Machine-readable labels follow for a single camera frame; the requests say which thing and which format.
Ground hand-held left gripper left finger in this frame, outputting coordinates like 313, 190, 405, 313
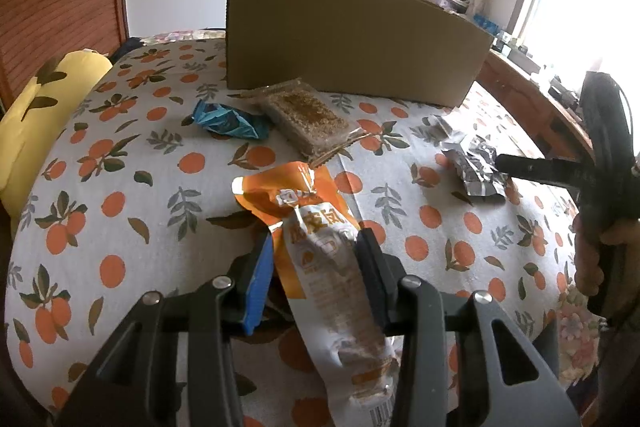
55, 227, 276, 427

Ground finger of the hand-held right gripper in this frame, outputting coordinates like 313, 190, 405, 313
494, 153, 589, 194

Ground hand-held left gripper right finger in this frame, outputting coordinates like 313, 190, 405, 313
355, 228, 583, 427

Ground silver patterned snack packet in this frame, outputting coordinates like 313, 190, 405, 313
439, 134, 509, 199
431, 114, 467, 141

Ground orange snack packet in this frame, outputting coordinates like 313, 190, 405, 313
232, 161, 402, 427

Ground brown cardboard box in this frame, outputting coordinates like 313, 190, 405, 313
224, 0, 496, 108

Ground person's right hand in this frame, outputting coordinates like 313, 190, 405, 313
572, 213, 640, 297

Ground wooden counter cabinet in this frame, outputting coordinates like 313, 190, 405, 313
474, 51, 603, 160

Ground orange fruit print tablecloth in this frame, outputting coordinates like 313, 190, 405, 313
6, 38, 603, 427

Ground blue bottles pack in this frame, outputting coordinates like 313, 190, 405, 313
472, 14, 502, 34

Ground blue snack wrapper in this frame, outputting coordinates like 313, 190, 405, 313
192, 99, 271, 141

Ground clear sesame bar packet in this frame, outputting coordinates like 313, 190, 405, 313
239, 76, 372, 168

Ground yellow plush toy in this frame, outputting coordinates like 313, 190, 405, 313
0, 49, 114, 235

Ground black devices with cables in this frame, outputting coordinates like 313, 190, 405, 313
546, 75, 582, 108

